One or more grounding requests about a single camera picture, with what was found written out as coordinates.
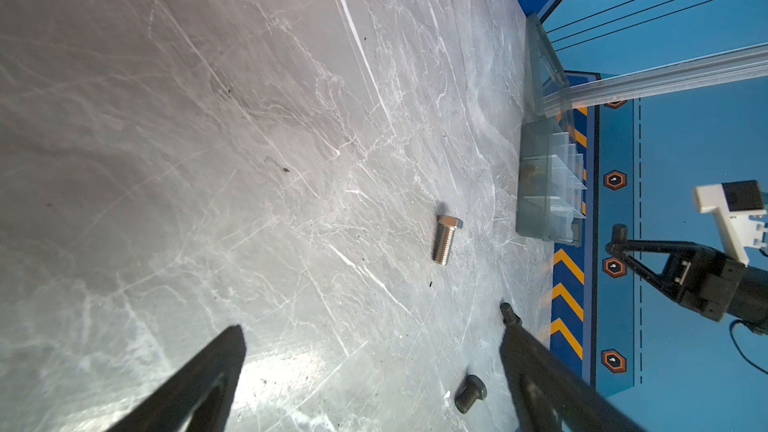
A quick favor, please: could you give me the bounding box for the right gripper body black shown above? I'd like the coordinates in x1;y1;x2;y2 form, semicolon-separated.
661;242;747;322

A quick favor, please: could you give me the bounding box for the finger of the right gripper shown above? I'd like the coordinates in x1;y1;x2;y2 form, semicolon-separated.
611;250;675;301
606;240;699;255

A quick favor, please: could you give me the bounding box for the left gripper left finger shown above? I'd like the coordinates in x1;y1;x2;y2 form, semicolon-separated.
110;325;246;431

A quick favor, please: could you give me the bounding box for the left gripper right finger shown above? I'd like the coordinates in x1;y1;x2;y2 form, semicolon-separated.
500;324;642;431

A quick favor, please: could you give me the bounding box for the black bolt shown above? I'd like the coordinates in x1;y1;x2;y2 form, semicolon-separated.
500;302;521;328
609;224;629;246
454;374;487;414

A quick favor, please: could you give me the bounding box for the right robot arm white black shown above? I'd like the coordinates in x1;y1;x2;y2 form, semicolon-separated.
606;235;767;374

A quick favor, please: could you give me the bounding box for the grey plastic organizer box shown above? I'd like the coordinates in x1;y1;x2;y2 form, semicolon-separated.
516;14;586;247

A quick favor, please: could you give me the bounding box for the silver hex bolt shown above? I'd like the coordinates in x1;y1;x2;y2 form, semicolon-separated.
433;215;463;266

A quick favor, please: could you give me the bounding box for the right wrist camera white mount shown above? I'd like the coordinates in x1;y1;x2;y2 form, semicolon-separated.
693;180;767;265

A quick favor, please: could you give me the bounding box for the right aluminium frame post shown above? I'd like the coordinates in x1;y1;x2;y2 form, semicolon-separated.
535;43;767;117

